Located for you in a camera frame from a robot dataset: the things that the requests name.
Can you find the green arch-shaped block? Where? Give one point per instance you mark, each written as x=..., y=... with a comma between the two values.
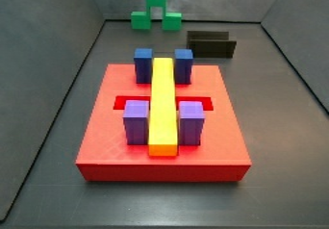
x=140, y=20

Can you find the right purple block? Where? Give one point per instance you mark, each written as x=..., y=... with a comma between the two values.
x=191, y=119

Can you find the right blue block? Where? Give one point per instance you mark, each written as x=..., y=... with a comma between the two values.
x=183, y=64

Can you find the left blue block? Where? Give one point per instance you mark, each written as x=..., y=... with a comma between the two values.
x=142, y=59

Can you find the black holder stand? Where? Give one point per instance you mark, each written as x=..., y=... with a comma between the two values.
x=210, y=44

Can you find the left purple block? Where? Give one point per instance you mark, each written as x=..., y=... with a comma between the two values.
x=135, y=121

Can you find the yellow long bar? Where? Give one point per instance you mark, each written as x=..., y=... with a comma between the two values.
x=163, y=117

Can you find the purple block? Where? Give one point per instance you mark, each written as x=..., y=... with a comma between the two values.
x=135, y=121
x=191, y=119

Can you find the red base board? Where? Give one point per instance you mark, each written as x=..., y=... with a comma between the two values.
x=108, y=159

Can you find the blue block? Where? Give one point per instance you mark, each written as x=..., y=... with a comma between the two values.
x=142, y=59
x=183, y=64

